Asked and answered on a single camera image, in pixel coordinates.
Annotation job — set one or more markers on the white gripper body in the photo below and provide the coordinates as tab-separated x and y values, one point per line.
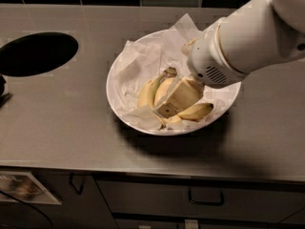
208	62

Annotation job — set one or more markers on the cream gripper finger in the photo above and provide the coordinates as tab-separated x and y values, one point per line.
182	94
187	47

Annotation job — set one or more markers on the yellow banana bunch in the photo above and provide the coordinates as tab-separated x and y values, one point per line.
154	89

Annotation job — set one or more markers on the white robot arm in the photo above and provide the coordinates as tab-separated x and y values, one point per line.
259	34

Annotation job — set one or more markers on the white bowl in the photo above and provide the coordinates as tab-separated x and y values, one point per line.
111	89

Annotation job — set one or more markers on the white crumpled paper liner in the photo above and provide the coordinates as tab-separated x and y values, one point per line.
139	61

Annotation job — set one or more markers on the dark drawer front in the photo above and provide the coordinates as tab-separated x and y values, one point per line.
172	201

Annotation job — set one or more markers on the round black counter opening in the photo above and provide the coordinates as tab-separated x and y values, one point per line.
37	53

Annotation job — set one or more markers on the dark cabinet door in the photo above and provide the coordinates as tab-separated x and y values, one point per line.
87	211

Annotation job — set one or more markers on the printed sheet on cabinet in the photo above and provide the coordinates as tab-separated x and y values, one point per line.
26	187

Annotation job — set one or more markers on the black drawer handle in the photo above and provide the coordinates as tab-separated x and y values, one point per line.
205	197

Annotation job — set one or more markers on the black cabinet door handle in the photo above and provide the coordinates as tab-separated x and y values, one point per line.
77	183

